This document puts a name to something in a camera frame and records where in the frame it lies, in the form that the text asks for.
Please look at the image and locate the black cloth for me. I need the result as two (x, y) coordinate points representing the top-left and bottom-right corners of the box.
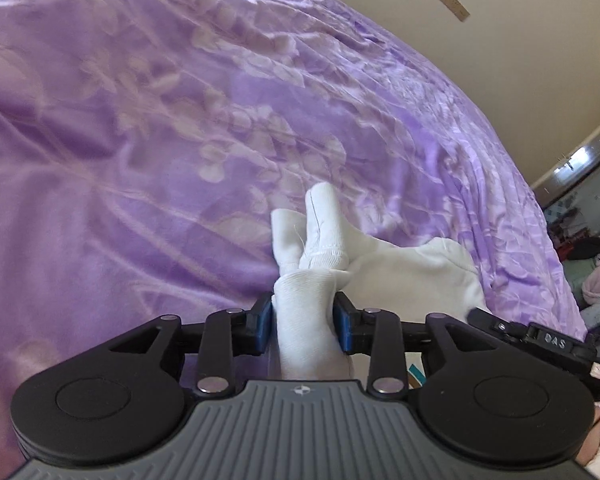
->
(574, 237), (600, 267)

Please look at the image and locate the purple floral bed cover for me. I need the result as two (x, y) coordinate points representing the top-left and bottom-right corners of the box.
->
(0, 0), (589, 480)

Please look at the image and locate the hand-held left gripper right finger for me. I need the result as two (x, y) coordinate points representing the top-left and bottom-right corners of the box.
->
(332, 293), (488, 396)

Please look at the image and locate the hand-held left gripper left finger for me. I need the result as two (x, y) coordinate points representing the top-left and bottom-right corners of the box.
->
(107, 293), (274, 395)

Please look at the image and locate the beige wall plate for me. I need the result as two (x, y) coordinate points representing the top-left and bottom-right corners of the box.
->
(438, 0), (470, 22)

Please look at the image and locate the white garment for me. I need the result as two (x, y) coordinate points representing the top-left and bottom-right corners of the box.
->
(270, 183), (490, 391)

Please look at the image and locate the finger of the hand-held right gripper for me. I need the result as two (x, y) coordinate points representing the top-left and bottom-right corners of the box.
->
(467, 307), (530, 350)

